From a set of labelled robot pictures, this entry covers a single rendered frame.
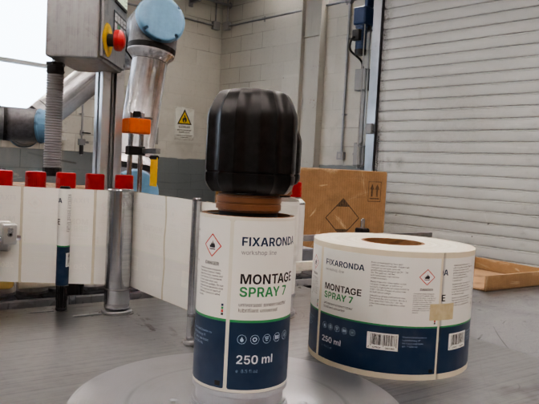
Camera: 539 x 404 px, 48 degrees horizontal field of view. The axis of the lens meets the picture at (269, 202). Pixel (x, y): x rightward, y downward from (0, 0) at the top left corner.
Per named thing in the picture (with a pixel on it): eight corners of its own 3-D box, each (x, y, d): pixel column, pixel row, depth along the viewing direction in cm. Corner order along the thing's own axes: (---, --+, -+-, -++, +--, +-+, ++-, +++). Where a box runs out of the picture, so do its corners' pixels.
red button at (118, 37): (105, 26, 107) (122, 27, 107) (111, 31, 111) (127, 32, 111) (104, 48, 107) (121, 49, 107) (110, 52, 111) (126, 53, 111)
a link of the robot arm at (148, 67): (140, 222, 155) (172, 16, 159) (157, 224, 142) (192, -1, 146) (93, 215, 150) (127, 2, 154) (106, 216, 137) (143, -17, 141)
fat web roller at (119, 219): (107, 317, 89) (111, 189, 88) (96, 310, 93) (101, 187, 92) (136, 314, 91) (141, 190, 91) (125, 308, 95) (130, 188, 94)
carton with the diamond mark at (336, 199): (289, 266, 164) (295, 166, 163) (254, 253, 186) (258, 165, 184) (382, 264, 177) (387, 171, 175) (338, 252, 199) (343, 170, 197)
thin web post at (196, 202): (187, 346, 76) (193, 198, 75) (180, 342, 78) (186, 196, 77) (200, 345, 78) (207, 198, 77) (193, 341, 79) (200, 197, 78)
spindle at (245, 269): (220, 429, 50) (237, 78, 49) (173, 393, 57) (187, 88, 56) (306, 410, 55) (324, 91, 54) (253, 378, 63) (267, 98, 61)
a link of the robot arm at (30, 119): (51, 114, 146) (2, 110, 141) (58, 107, 136) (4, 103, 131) (50, 147, 146) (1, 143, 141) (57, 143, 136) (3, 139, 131)
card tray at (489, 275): (484, 292, 153) (486, 276, 153) (407, 274, 174) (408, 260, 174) (552, 284, 170) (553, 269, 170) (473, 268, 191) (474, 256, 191)
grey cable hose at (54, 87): (44, 175, 111) (48, 60, 110) (39, 175, 114) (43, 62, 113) (63, 176, 113) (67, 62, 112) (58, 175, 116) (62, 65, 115)
